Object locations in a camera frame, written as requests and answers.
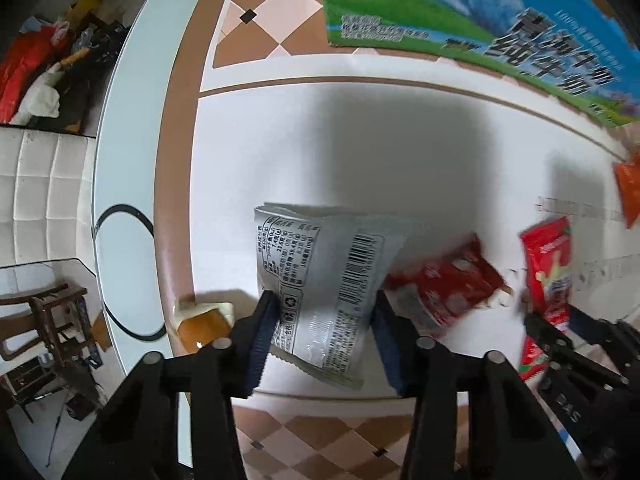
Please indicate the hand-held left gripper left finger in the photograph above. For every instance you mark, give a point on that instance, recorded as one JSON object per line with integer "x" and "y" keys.
{"x": 260, "y": 345}

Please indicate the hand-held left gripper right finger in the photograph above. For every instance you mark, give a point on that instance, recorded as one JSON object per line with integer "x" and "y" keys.
{"x": 395, "y": 355}

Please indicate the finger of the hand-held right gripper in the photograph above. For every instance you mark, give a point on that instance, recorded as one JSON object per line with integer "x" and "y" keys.
{"x": 560, "y": 347}
{"x": 615, "y": 337}

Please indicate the long red snack packet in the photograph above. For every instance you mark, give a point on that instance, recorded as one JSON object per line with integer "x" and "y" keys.
{"x": 547, "y": 270}

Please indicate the silver snack packet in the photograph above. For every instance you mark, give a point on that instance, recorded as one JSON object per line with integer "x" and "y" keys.
{"x": 325, "y": 285}

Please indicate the printed cardboard box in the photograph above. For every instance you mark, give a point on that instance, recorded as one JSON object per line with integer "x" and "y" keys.
{"x": 450, "y": 15}

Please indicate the wrapped round brown pastry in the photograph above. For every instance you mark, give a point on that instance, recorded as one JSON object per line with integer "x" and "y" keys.
{"x": 202, "y": 327}

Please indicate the small red triangular packet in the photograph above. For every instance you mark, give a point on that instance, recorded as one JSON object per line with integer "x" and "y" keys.
{"x": 445, "y": 285}

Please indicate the orange snack packet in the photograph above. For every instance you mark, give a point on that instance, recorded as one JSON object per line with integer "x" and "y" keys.
{"x": 630, "y": 190}

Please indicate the brown wooden stool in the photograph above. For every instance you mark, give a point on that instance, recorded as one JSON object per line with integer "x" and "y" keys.
{"x": 47, "y": 325}

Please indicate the checkered table mat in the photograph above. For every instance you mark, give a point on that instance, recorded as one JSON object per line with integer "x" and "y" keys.
{"x": 300, "y": 135}

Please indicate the white padded chair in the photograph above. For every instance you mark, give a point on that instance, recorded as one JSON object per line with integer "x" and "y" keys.
{"x": 45, "y": 190}

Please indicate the black clutter pile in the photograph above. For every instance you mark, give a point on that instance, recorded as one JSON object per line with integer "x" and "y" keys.
{"x": 97, "y": 65}

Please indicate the white cloth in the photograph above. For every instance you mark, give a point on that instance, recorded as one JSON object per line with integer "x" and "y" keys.
{"x": 40, "y": 95}

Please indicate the red plastic bag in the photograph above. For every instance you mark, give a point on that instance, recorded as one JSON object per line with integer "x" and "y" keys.
{"x": 22, "y": 67}

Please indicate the yellow box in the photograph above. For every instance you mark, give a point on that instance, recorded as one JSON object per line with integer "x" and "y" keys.
{"x": 85, "y": 5}

